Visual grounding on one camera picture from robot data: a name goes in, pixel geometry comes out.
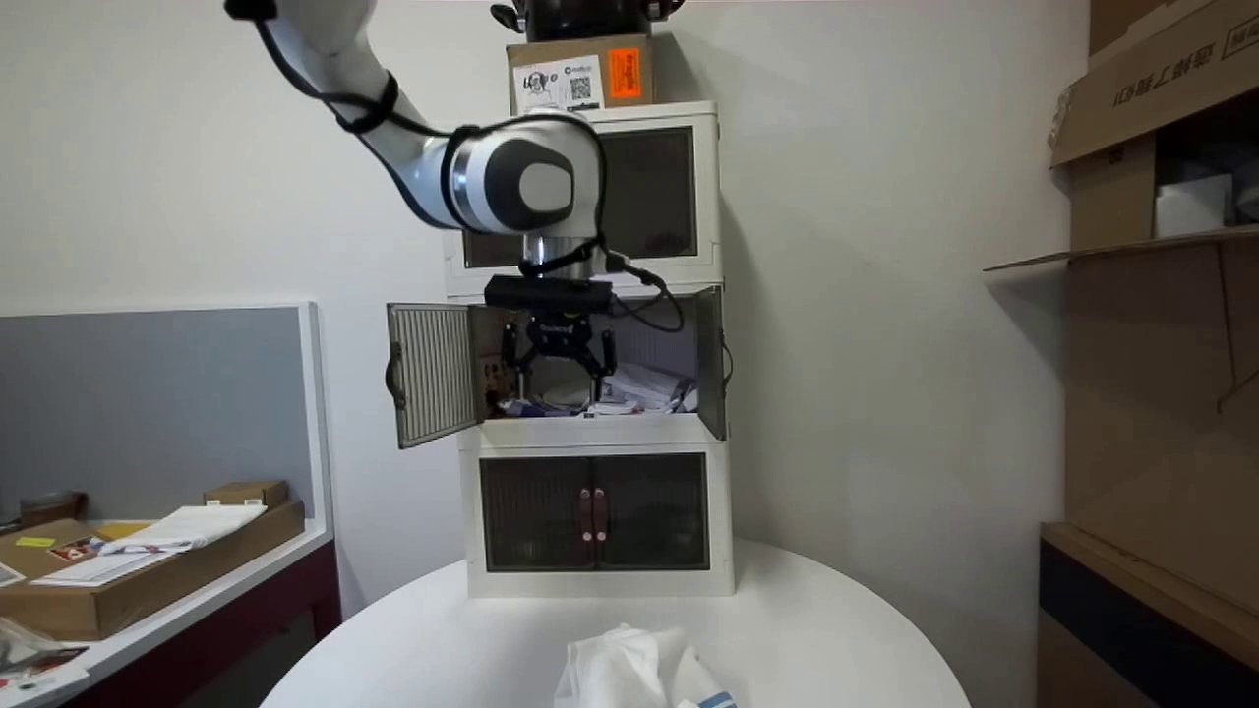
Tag black object atop box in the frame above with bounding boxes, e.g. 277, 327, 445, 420
491, 0, 683, 42

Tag white side counter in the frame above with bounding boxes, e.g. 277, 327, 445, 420
0, 522, 343, 708

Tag cardboard box with labels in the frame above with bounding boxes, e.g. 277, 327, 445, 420
503, 31, 670, 116

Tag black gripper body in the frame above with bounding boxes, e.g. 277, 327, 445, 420
528, 314, 590, 361

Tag stacked cardboard boxes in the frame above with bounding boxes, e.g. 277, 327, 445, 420
1034, 0, 1259, 708

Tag clothes inside middle cabinet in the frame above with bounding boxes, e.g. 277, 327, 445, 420
485, 357, 697, 417

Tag white crumpled cloth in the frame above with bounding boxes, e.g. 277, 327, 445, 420
555, 626, 738, 708

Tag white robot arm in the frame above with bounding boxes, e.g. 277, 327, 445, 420
222, 0, 618, 394

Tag flat cardboard box with papers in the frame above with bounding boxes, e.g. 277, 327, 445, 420
0, 494, 301, 643

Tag white three-tier cabinet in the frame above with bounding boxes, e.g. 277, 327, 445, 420
432, 104, 732, 594

